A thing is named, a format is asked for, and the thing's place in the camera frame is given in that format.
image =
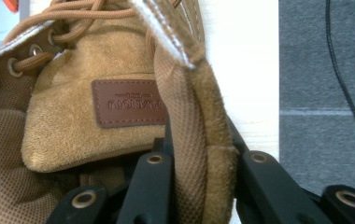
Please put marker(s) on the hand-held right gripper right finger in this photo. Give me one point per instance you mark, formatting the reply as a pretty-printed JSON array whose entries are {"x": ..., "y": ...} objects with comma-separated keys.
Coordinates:
[{"x": 269, "y": 186}]

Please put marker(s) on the tan suede lace-up boot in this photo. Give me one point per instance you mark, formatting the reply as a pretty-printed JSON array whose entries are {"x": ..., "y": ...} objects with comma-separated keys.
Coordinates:
[{"x": 73, "y": 130}]

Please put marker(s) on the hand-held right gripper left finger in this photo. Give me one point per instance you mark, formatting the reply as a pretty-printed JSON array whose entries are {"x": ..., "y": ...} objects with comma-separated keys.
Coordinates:
[{"x": 150, "y": 186}]

